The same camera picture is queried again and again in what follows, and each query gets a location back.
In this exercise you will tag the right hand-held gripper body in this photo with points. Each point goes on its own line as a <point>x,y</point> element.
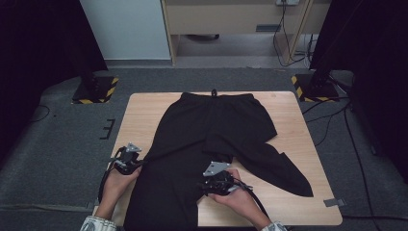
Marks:
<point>218,184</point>

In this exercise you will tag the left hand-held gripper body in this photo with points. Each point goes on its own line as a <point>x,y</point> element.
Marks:
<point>126,160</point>

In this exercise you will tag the black pants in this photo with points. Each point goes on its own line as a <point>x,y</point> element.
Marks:
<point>192,134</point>

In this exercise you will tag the person's right hand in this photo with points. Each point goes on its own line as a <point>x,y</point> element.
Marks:
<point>240,202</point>

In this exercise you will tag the person's left hand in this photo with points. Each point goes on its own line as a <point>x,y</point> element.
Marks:
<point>112,192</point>

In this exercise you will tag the grey tape strip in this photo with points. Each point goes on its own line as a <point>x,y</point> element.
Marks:
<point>334,202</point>
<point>89,205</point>

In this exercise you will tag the person's right patterned sleeve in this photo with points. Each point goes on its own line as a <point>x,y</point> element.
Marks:
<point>274,226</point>

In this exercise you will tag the person's patterned sleeve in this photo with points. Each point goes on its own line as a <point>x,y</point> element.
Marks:
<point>274,226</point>
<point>97,224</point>

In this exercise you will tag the person's left patterned sleeve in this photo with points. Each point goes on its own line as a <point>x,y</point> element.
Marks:
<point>97,224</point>

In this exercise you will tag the striped black stand base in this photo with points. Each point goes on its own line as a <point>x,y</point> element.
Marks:
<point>96,91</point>
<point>316,89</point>

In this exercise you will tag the white panel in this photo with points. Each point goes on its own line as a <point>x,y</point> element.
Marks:
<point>125,29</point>

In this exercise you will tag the black curtain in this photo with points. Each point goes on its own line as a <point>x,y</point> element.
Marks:
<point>38,57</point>
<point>372,64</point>

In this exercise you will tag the beige wooden desk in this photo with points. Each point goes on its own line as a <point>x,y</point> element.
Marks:
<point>224,19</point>

